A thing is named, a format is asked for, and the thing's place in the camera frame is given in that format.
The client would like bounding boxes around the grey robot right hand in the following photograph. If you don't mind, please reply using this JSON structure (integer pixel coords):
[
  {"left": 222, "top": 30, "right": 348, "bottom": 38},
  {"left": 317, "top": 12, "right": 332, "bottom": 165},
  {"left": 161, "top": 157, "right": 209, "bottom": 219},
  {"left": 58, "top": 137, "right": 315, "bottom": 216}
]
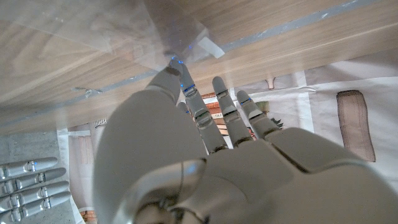
[{"left": 0, "top": 156, "right": 72, "bottom": 223}]

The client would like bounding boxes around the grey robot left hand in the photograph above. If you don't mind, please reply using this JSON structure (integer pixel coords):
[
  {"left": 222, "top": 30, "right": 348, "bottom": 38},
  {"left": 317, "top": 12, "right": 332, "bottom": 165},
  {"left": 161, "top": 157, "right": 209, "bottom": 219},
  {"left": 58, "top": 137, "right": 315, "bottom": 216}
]
[{"left": 92, "top": 58, "right": 398, "bottom": 224}]

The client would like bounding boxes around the clear plastic screen protector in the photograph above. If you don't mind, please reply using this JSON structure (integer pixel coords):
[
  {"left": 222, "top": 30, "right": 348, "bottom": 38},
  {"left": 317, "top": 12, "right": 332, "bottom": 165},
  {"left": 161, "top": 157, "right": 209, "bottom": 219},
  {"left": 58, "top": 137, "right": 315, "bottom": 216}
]
[{"left": 0, "top": 0, "right": 226, "bottom": 73}]

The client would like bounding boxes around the printed bookshelf backdrop cloth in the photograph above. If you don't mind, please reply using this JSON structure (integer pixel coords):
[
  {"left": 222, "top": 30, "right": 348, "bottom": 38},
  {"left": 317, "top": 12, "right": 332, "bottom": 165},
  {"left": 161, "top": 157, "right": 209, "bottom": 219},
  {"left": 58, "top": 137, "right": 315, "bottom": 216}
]
[{"left": 55, "top": 49, "right": 398, "bottom": 224}]

